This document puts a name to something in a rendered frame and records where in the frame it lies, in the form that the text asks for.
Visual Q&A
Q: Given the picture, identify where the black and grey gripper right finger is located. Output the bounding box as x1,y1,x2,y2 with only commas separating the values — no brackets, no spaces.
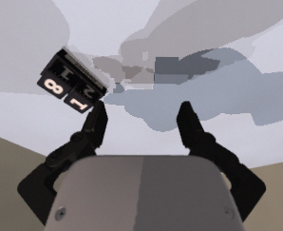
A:
177,101,266,222

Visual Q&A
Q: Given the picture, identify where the black number cube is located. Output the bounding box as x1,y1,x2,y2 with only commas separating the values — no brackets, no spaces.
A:
64,80,99,114
36,60,80,100

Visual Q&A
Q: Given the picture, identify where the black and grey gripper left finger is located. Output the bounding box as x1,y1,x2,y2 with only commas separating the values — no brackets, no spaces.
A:
17,100,108,227

